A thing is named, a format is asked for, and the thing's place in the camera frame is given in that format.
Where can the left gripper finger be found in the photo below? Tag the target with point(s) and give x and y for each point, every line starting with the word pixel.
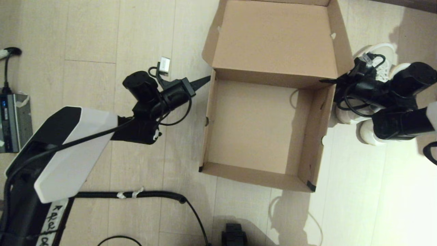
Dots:
pixel 200 86
pixel 201 81

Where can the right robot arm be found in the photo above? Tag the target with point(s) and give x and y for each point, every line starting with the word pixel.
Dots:
pixel 409 123

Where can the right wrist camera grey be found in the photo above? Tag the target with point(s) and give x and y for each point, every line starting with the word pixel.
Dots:
pixel 366 59

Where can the grey power adapter box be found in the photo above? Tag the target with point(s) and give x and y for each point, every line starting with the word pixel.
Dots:
pixel 15 123

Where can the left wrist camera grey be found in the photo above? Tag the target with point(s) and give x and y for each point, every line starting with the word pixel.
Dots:
pixel 164 65

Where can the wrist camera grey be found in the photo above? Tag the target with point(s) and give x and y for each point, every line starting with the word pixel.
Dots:
pixel 164 65
pixel 366 59

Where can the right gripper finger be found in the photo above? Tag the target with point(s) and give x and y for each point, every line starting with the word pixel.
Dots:
pixel 334 80
pixel 336 84

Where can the brown cardboard shoe box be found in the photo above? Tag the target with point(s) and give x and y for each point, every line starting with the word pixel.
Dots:
pixel 266 130

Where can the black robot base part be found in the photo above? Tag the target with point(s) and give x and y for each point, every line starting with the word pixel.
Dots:
pixel 234 235

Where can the white mesh sneaker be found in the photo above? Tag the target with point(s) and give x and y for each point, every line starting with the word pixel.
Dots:
pixel 367 135

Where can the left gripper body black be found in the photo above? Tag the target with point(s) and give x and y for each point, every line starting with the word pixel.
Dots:
pixel 175 95

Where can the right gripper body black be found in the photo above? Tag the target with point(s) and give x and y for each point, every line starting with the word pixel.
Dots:
pixel 365 92

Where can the white socket plug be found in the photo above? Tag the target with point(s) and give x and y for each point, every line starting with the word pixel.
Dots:
pixel 3 54

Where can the white sneaker yellow insole logo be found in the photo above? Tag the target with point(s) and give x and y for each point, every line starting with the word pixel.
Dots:
pixel 387 49

